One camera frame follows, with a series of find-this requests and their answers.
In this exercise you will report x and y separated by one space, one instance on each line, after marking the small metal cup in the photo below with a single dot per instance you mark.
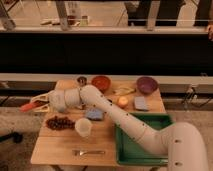
82 81

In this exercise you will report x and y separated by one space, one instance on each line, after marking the yellow banana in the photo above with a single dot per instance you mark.
123 91

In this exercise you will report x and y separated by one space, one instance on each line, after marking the bunch of dark grapes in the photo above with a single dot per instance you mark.
59 123

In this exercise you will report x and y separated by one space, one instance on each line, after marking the wooden table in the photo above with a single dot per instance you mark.
56 147

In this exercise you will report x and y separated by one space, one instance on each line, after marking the white plastic cup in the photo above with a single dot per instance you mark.
83 127

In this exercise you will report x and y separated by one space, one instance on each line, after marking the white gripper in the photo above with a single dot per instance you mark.
56 99

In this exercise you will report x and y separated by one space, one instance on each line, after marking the green plastic tray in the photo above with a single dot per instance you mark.
129 152

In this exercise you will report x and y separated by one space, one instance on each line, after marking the silver fork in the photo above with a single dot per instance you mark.
84 152

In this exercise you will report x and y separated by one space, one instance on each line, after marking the grey blue sponge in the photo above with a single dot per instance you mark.
140 103

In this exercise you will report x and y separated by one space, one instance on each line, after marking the red pepper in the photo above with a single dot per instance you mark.
30 106

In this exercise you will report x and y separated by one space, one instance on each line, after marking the red bowl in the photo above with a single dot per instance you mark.
101 82

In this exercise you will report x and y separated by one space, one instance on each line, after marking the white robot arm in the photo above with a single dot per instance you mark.
181 141

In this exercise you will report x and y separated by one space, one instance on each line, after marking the purple bowl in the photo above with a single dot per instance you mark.
147 85

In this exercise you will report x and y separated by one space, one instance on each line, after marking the yellow round fruit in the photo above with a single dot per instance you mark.
122 101

